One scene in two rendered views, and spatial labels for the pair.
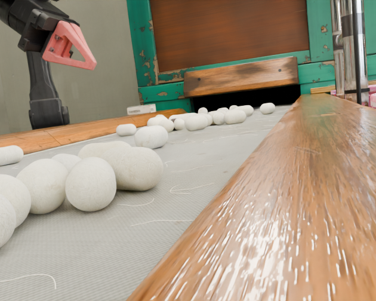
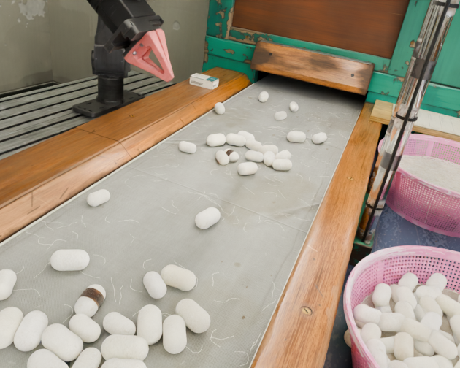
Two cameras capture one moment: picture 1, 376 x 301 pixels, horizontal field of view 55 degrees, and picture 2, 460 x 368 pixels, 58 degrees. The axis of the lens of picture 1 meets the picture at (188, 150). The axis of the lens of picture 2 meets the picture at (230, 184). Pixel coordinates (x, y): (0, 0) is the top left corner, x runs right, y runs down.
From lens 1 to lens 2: 29 cm
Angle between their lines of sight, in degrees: 21
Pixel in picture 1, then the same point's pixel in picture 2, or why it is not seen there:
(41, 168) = (152, 328)
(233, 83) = (303, 72)
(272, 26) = (363, 20)
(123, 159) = (191, 320)
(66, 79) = not seen: outside the picture
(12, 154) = (103, 199)
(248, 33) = (336, 17)
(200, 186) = (226, 336)
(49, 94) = not seen: hidden behind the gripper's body
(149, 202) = (199, 349)
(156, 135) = (211, 221)
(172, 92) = (240, 53)
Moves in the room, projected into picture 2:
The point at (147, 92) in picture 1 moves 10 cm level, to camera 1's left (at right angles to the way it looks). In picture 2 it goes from (214, 44) to (178, 39)
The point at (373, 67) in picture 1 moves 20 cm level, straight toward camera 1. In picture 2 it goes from (443, 100) to (432, 120)
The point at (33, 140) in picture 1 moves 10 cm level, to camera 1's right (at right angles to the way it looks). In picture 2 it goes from (111, 157) to (176, 166)
